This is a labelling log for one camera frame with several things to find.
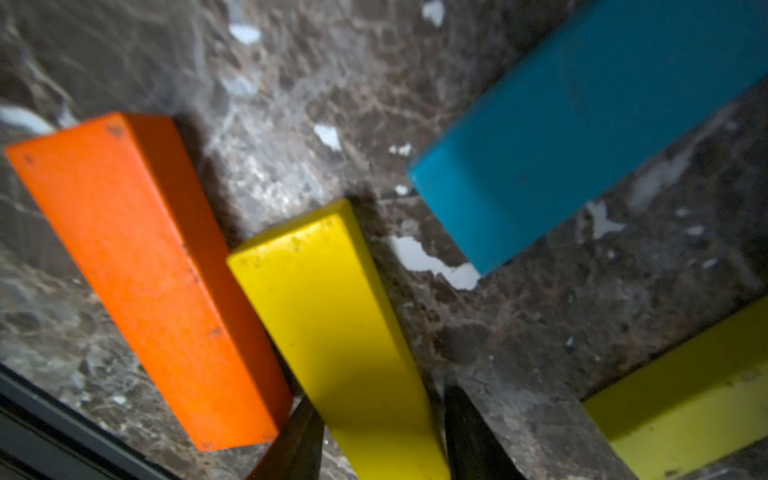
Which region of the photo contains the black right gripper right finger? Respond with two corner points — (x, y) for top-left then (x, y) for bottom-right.
(443, 383), (525, 480)

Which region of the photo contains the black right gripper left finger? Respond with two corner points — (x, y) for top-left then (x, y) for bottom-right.
(247, 397), (325, 480)

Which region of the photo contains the small yellow block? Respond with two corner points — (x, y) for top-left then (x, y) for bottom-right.
(584, 299), (767, 479)

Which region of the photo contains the cyan block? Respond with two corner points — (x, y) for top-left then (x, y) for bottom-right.
(408, 1), (767, 274)

